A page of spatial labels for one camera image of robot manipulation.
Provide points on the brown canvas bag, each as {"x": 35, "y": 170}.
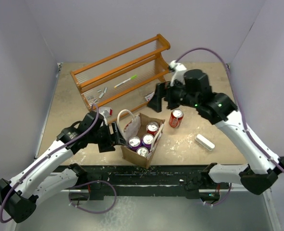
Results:
{"x": 142, "y": 135}

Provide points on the white oblong case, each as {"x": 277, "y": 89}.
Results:
{"x": 204, "y": 142}

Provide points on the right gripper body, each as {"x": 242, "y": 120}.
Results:
{"x": 177, "y": 95}

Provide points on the green capped marker pen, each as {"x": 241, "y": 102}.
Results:
{"x": 125, "y": 81}

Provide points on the black table front rail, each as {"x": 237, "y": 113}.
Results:
{"x": 189, "y": 181}

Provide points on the small red white card box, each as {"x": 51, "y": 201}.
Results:
{"x": 149, "y": 96}

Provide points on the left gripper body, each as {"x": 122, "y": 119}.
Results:
{"x": 103, "y": 137}

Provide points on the orange wooden shelf rack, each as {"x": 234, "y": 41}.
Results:
{"x": 143, "y": 59}

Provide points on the purple soda can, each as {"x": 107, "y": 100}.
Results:
{"x": 142, "y": 151}
{"x": 134, "y": 143}
{"x": 147, "y": 140}

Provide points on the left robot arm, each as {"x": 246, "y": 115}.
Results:
{"x": 20, "y": 195}

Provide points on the red cola can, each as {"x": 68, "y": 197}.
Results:
{"x": 176, "y": 118}
{"x": 152, "y": 128}

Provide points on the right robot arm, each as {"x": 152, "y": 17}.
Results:
{"x": 194, "y": 90}

